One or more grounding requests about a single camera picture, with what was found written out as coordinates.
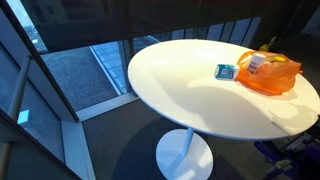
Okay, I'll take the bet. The blue cardboard box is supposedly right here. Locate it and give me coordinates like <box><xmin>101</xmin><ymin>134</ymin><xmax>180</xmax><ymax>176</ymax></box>
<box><xmin>213</xmin><ymin>63</ymin><xmax>241</xmax><ymax>81</ymax></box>

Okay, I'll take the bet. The orange plastic bag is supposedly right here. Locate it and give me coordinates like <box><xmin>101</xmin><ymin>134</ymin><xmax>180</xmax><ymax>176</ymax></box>
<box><xmin>234</xmin><ymin>50</ymin><xmax>304</xmax><ymax>97</ymax></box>

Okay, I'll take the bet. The white table pole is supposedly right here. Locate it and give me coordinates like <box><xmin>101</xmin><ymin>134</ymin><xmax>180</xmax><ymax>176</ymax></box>
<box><xmin>179</xmin><ymin>127</ymin><xmax>196</xmax><ymax>158</ymax></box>

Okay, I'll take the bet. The dark window blind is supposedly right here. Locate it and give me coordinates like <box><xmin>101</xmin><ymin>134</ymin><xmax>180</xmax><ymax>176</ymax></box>
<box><xmin>19</xmin><ymin>0</ymin><xmax>268</xmax><ymax>54</ymax></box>

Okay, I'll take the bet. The white round table base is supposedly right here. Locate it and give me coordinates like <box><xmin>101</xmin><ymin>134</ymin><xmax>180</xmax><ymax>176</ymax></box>
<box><xmin>155</xmin><ymin>128</ymin><xmax>214</xmax><ymax>180</ymax></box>

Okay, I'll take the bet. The white bottle with label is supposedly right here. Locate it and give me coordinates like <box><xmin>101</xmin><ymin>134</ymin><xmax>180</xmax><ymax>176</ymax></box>
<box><xmin>246</xmin><ymin>52</ymin><xmax>267</xmax><ymax>76</ymax></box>

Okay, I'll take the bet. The yellow green object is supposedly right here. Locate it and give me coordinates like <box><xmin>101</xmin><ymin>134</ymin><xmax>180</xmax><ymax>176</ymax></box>
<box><xmin>258</xmin><ymin>35</ymin><xmax>278</xmax><ymax>53</ymax></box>

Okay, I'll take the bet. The yellow round item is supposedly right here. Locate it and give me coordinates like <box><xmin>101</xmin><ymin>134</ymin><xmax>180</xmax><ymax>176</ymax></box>
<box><xmin>272</xmin><ymin>55</ymin><xmax>287</xmax><ymax>64</ymax></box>

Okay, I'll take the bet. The metal handrail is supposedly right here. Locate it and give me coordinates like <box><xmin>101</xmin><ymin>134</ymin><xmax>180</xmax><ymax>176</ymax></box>
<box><xmin>0</xmin><ymin>54</ymin><xmax>33</xmax><ymax>180</ymax></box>

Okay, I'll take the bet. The purple and yellow equipment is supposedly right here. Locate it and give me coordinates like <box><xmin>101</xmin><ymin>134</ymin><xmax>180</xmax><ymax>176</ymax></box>
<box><xmin>253</xmin><ymin>132</ymin><xmax>320</xmax><ymax>180</ymax></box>

